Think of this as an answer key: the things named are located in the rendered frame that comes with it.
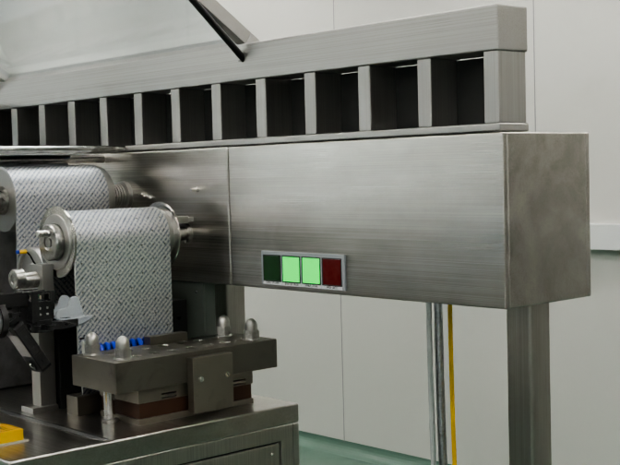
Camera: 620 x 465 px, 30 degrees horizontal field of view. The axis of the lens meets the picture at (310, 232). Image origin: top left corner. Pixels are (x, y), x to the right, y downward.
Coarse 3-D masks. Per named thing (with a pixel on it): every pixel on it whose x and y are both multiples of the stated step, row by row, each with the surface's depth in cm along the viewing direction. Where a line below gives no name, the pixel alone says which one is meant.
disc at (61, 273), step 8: (56, 208) 238; (48, 216) 240; (64, 216) 236; (72, 224) 234; (72, 232) 234; (72, 240) 234; (72, 248) 234; (72, 256) 234; (72, 264) 234; (56, 272) 239; (64, 272) 237
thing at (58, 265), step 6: (162, 210) 254; (54, 216) 238; (60, 216) 237; (168, 216) 252; (48, 222) 240; (54, 222) 238; (60, 222) 236; (168, 222) 251; (66, 228) 235; (66, 234) 235; (66, 240) 235; (66, 246) 235; (66, 252) 235; (66, 258) 235; (54, 264) 239; (60, 264) 237
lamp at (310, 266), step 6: (306, 258) 230; (312, 258) 229; (318, 258) 227; (306, 264) 230; (312, 264) 229; (318, 264) 228; (306, 270) 230; (312, 270) 229; (318, 270) 228; (306, 276) 230; (312, 276) 229; (318, 276) 228; (306, 282) 230; (312, 282) 229; (318, 282) 228
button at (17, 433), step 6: (0, 426) 214; (6, 426) 214; (12, 426) 214; (0, 432) 210; (6, 432) 211; (12, 432) 211; (18, 432) 212; (0, 438) 210; (6, 438) 211; (12, 438) 211; (18, 438) 212
